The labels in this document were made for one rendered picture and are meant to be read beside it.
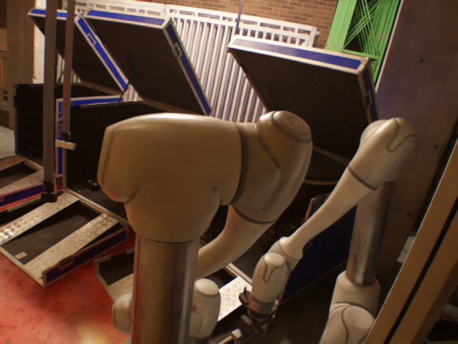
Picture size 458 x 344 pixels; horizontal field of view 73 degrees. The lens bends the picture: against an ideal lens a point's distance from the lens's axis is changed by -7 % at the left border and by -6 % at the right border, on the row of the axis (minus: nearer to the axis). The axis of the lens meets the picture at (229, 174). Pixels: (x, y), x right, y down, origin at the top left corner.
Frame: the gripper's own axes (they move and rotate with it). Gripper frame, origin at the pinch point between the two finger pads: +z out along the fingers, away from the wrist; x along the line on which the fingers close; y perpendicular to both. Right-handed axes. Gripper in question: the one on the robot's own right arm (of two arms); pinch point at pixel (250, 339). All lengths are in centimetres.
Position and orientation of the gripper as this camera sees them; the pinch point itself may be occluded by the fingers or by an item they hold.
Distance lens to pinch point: 135.0
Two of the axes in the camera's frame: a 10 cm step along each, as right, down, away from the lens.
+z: -1.9, 9.2, 3.5
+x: 7.5, -1.0, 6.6
